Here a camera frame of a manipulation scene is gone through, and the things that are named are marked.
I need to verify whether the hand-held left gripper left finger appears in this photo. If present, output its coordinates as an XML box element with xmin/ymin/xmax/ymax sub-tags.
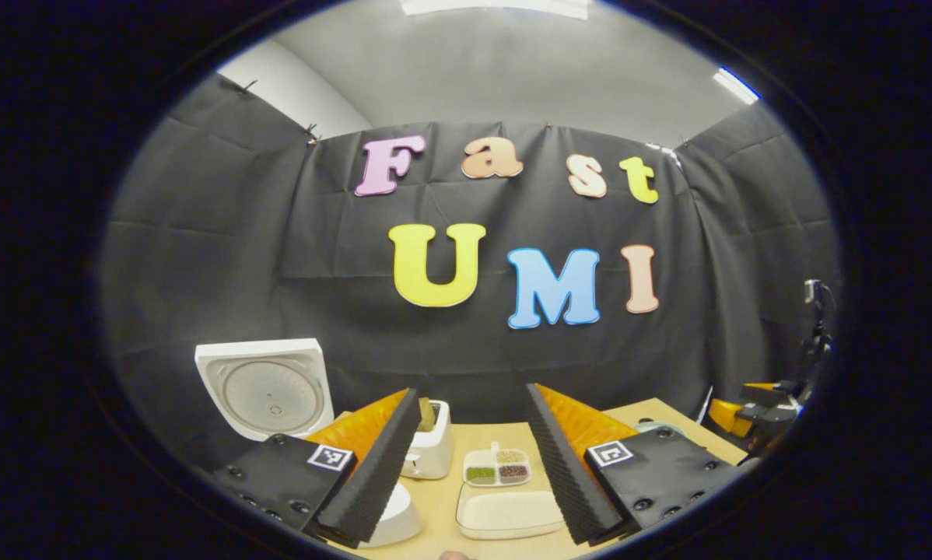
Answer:
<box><xmin>213</xmin><ymin>387</ymin><xmax>423</xmax><ymax>549</ymax></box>

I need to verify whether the white rice cooker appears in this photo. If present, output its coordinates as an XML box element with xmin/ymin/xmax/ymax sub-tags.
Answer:
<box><xmin>194</xmin><ymin>338</ymin><xmax>426</xmax><ymax>549</ymax></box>

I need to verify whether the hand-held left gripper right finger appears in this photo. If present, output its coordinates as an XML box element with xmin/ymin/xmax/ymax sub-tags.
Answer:
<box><xmin>524</xmin><ymin>382</ymin><xmax>743</xmax><ymax>546</ymax></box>

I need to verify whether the clear dish of white rice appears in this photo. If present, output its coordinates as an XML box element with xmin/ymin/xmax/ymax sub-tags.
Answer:
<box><xmin>456</xmin><ymin>488</ymin><xmax>567</xmax><ymax>541</ymax></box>

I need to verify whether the small ceiling light panel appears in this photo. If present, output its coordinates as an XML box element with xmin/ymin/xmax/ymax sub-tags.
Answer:
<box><xmin>713</xmin><ymin>68</ymin><xmax>762</xmax><ymax>105</ymax></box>

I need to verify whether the large ceiling light panel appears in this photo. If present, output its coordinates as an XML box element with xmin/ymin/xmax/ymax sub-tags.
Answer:
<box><xmin>400</xmin><ymin>0</ymin><xmax>591</xmax><ymax>20</ymax></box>

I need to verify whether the white divided dish of beans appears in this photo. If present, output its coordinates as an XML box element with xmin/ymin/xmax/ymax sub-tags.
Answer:
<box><xmin>463</xmin><ymin>443</ymin><xmax>533</xmax><ymax>488</ymax></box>

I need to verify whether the white toaster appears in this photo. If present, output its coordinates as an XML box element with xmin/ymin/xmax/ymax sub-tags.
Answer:
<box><xmin>400</xmin><ymin>399</ymin><xmax>454</xmax><ymax>481</ymax></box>

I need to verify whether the black backdrop cloth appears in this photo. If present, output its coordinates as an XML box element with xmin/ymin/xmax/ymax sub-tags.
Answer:
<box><xmin>100</xmin><ymin>74</ymin><xmax>842</xmax><ymax>467</ymax></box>

